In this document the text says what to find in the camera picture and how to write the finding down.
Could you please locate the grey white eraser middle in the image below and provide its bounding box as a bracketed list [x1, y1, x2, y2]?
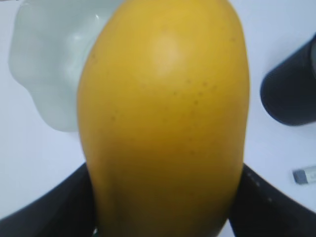
[292, 166, 316, 185]

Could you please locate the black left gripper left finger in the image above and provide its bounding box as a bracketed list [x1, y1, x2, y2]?
[0, 164, 96, 237]

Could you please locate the pale green wavy plate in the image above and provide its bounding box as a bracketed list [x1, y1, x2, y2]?
[8, 0, 120, 132]

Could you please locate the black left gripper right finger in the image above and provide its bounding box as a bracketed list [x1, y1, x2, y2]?
[229, 165, 316, 237]

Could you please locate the yellow mango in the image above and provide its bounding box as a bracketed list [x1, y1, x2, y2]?
[77, 0, 249, 237]

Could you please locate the black mesh pen holder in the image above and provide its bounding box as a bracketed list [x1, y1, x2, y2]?
[260, 36, 316, 126]

